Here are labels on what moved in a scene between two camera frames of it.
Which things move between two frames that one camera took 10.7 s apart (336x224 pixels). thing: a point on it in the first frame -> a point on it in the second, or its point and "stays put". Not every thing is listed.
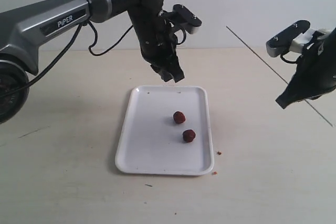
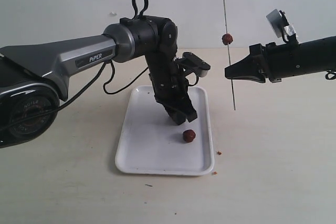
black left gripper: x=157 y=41 -> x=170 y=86
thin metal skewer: x=277 y=74 -> x=228 y=45
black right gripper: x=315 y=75 -> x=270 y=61
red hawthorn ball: x=189 y=135 stays put
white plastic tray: x=151 y=142 stays put
